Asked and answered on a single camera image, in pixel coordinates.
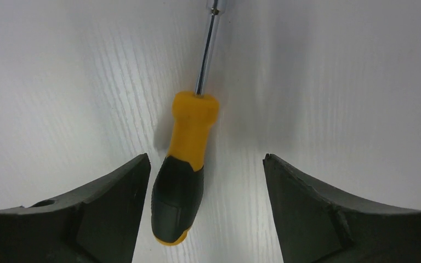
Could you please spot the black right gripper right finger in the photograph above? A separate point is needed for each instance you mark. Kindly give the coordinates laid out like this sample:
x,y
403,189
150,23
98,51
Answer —
x,y
317,222

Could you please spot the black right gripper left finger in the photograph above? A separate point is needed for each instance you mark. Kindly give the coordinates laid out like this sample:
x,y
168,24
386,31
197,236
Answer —
x,y
96,222

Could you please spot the yellow black screwdriver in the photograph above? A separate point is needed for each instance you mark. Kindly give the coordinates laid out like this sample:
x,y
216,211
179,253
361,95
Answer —
x,y
178,189

